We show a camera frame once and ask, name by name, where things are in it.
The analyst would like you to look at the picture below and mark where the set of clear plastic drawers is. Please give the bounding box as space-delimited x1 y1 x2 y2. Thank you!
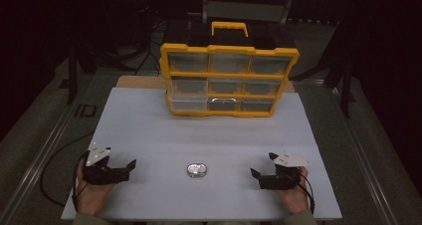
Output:
167 52 293 113

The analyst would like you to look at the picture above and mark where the black cable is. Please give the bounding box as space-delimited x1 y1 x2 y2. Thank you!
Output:
292 171 317 216
39 130 95 208

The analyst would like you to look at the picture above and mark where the bundle of black floor cables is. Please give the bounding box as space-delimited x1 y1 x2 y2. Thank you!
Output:
99 5 168 76

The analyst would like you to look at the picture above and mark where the grey metal frame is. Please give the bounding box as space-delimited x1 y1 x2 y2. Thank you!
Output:
201 0 296 25

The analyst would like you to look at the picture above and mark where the small round silver tin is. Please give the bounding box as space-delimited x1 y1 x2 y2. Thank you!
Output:
186 162 208 179

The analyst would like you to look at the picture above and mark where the yellow black drawer organizer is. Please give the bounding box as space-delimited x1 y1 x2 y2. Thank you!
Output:
159 21 301 118

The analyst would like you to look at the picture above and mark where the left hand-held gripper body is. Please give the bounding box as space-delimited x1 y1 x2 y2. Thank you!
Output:
82 141 130 186

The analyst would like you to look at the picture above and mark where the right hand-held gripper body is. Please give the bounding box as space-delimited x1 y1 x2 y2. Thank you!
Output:
259 151 314 190

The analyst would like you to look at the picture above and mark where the person's left hand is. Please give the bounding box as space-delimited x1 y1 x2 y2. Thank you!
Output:
76 158 115 216

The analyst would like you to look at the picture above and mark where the person's right hand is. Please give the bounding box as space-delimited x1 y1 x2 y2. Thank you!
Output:
274 166 311 215

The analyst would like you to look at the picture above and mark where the aluminium rail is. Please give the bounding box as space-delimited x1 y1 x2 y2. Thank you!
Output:
0 74 101 225
326 82 407 225

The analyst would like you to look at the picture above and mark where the black metal stand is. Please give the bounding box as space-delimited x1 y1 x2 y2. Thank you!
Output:
292 19 357 119
67 44 98 106

